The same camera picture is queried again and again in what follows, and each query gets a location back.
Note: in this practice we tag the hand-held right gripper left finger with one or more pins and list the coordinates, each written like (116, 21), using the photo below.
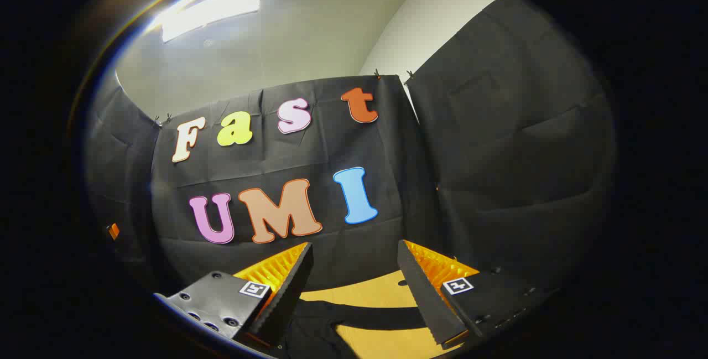
(287, 292)

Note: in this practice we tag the black garment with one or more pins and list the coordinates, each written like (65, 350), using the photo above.
(376, 316)

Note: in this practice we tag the plain black backdrop cloth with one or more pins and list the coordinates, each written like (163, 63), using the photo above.
(514, 154)
(119, 171)

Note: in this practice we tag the ceiling light panel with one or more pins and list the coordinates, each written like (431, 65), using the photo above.
(213, 10)

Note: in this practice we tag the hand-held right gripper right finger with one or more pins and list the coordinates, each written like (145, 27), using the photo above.
(428, 298)

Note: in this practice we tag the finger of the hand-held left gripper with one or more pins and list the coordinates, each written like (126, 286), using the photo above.
(113, 231)

